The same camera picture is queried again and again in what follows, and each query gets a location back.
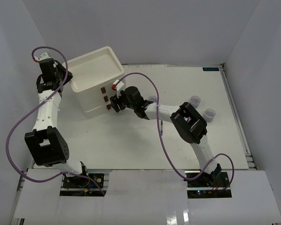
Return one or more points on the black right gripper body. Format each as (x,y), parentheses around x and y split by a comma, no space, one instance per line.
(124,102)

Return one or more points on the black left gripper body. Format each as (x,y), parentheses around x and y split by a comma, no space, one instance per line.
(60,75)

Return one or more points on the clear jar of paper clips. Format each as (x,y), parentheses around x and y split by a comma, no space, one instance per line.
(152,98)

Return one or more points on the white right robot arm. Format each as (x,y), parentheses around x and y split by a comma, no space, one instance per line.
(188,122)

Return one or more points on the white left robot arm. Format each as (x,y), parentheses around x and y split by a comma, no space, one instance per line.
(45,143)

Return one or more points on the white drawer cabinet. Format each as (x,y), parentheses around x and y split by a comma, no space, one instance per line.
(100,62)

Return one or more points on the clear paper clip jar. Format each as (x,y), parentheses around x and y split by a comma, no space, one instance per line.
(209,115)
(195,101)

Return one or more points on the blue table label sticker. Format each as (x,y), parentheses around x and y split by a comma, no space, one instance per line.
(210,69)

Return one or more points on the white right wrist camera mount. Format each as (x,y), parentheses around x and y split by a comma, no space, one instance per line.
(118,86)

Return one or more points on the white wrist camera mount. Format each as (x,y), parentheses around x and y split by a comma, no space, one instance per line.
(43,56)
(118,86)

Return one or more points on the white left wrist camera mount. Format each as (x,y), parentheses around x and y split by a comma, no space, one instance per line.
(43,56)

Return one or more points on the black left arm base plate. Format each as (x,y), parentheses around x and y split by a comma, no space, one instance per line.
(77,182)

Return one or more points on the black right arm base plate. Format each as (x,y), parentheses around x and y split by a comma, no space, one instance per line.
(221,181)

